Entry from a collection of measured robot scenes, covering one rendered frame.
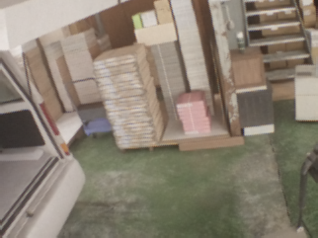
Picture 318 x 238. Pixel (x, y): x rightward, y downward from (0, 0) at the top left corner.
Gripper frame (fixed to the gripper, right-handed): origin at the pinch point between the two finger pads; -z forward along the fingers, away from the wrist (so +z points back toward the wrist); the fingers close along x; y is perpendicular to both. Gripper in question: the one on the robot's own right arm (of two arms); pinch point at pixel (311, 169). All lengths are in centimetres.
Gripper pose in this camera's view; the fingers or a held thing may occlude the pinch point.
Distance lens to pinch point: 148.3
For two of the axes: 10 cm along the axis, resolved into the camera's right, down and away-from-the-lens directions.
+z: 2.8, -8.8, -3.9
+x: -9.6, -2.4, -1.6
